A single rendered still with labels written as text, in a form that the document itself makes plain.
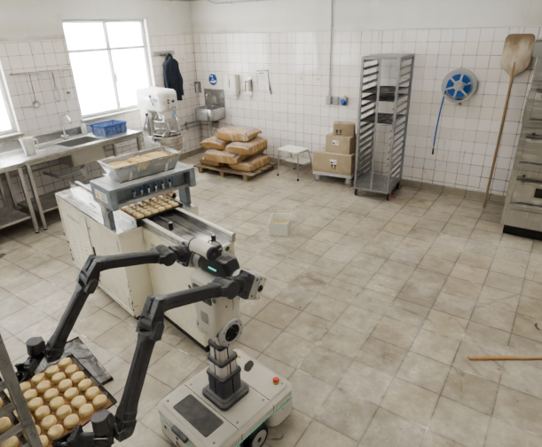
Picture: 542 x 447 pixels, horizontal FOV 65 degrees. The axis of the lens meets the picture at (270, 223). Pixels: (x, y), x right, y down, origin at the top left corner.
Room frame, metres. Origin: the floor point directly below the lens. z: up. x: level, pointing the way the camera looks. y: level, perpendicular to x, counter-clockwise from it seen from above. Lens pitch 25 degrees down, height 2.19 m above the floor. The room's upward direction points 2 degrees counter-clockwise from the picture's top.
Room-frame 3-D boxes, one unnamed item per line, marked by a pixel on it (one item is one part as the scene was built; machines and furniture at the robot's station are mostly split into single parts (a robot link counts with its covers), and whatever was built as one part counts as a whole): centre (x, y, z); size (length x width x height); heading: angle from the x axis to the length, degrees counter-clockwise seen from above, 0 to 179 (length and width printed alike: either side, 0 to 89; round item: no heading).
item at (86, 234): (3.48, 1.30, 0.42); 1.28 x 0.72 x 0.84; 44
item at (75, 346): (2.28, 1.47, 0.01); 0.60 x 0.40 x 0.03; 43
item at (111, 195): (3.14, 0.97, 1.01); 0.72 x 0.33 x 0.34; 134
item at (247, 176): (6.85, 0.55, 0.06); 1.20 x 0.80 x 0.11; 57
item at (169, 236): (3.12, 1.15, 0.87); 2.01 x 0.03 x 0.07; 44
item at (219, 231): (3.32, 0.94, 0.87); 2.01 x 0.03 x 0.07; 44
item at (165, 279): (2.77, 0.62, 0.45); 0.70 x 0.34 x 0.90; 44
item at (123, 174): (3.14, 0.97, 1.25); 0.56 x 0.29 x 0.14; 134
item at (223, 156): (6.68, 0.67, 0.32); 0.72 x 0.42 x 0.17; 59
